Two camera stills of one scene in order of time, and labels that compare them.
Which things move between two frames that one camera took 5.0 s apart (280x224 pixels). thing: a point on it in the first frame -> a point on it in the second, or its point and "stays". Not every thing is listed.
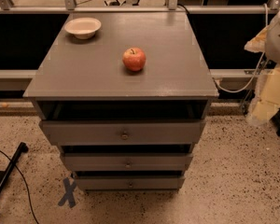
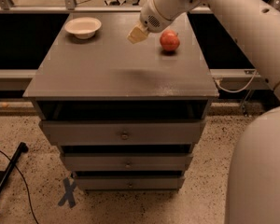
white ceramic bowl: x=83 y=27 stays
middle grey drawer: x=128 y=161 stays
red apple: x=133 y=59 -> x=169 y=40
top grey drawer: x=126 y=133 stays
